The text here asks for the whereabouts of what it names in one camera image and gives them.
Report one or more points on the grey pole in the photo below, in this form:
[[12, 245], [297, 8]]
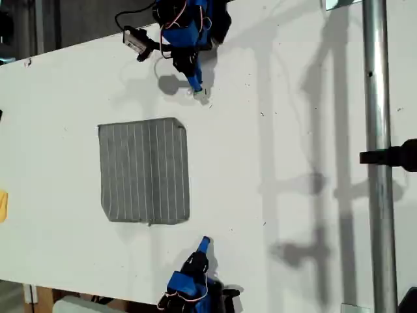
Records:
[[39, 26]]

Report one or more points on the steel post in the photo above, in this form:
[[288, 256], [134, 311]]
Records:
[[377, 98]]

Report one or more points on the black clamp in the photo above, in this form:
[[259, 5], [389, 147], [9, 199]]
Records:
[[394, 156]]

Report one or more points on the black camera box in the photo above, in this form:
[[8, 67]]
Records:
[[134, 39], [232, 296]]

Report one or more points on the black camera stalk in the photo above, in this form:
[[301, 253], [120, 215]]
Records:
[[153, 45]]

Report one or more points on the yellow object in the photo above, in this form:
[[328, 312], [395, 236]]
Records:
[[2, 207]]

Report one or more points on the white foam box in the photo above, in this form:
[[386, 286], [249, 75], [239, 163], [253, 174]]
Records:
[[81, 304]]

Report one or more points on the shiny metal bracket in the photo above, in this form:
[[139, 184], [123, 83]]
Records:
[[335, 4]]

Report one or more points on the wooden table leg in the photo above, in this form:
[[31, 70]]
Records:
[[44, 300]]

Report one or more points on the grey striped towel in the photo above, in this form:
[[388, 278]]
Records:
[[143, 172]]

